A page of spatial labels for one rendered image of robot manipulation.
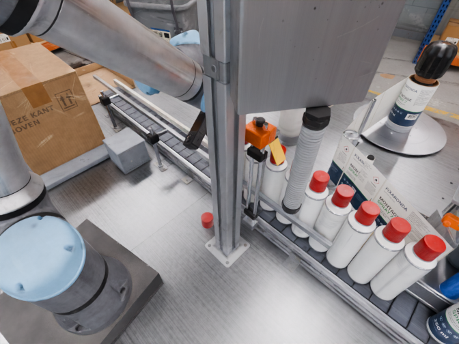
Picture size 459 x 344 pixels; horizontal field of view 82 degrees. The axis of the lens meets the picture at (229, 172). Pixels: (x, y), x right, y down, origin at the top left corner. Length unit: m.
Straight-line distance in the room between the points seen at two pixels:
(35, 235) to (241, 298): 0.43
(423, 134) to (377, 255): 0.65
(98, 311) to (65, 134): 0.58
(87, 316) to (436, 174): 0.98
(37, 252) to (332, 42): 0.48
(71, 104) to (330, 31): 0.79
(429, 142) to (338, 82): 0.79
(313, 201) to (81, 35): 0.47
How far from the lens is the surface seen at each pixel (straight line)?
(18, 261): 0.50
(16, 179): 0.55
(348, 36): 0.33
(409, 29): 4.99
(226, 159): 0.43
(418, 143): 1.09
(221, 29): 0.32
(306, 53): 0.32
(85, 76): 1.59
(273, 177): 0.62
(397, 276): 0.61
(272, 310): 0.68
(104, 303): 0.60
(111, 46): 0.38
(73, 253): 0.48
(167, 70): 0.44
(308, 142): 0.37
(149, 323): 0.68
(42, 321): 0.72
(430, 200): 0.93
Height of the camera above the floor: 1.47
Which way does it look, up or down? 47 degrees down
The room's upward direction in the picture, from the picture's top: straight up
